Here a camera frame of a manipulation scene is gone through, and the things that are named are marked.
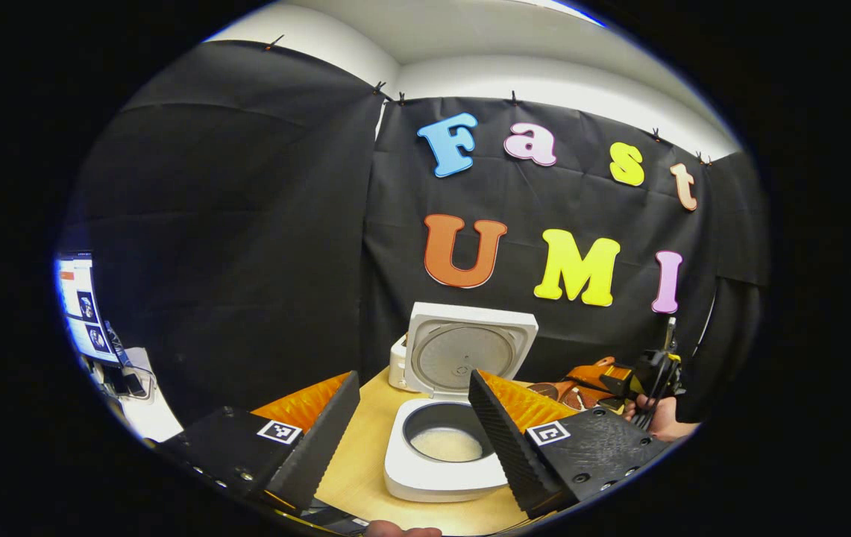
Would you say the white rice cooker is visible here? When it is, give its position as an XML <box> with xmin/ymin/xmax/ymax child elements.
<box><xmin>384</xmin><ymin>302</ymin><xmax>539</xmax><ymax>503</ymax></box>

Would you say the dark desk device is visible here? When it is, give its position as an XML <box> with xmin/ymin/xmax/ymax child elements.
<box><xmin>103</xmin><ymin>321</ymin><xmax>155</xmax><ymax>403</ymax></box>

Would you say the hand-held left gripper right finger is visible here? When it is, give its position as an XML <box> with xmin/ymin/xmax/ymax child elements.
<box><xmin>468</xmin><ymin>369</ymin><xmax>671</xmax><ymax>519</ymax></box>

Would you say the black backdrop cloth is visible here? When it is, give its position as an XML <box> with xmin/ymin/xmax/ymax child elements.
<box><xmin>60</xmin><ymin>41</ymin><xmax>769</xmax><ymax>430</ymax></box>

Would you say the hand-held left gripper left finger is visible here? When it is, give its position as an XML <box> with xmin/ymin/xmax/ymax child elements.
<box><xmin>157</xmin><ymin>371</ymin><xmax>361</xmax><ymax>514</ymax></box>

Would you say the computer monitor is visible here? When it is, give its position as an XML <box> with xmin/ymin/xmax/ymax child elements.
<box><xmin>56</xmin><ymin>252</ymin><xmax>122</xmax><ymax>366</ymax></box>

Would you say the white rice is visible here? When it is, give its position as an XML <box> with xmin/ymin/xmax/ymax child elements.
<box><xmin>410</xmin><ymin>427</ymin><xmax>484</xmax><ymax>463</ymax></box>

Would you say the white toaster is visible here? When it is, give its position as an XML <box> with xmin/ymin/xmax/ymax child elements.
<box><xmin>388</xmin><ymin>336</ymin><xmax>412</xmax><ymax>391</ymax></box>

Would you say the white side desk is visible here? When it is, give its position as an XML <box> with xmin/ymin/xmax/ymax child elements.
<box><xmin>123</xmin><ymin>388</ymin><xmax>184</xmax><ymax>442</ymax></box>

